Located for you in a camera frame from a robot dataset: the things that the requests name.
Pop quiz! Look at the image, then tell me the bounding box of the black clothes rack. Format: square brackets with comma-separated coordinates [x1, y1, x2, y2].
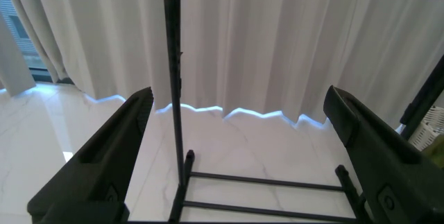
[163, 0, 444, 223]

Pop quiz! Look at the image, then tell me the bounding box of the white curtain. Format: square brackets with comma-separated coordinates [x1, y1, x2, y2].
[0, 0, 444, 130]
[0, 12, 37, 97]

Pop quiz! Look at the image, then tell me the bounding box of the window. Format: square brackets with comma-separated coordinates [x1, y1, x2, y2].
[0, 0, 76, 85]

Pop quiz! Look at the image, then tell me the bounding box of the white laundry basket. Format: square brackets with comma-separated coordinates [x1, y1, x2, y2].
[408, 105, 444, 152]

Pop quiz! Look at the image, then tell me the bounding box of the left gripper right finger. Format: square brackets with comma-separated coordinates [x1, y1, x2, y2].
[323, 85, 444, 224]

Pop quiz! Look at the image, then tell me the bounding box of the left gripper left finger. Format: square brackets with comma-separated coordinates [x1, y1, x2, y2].
[26, 86, 155, 224]

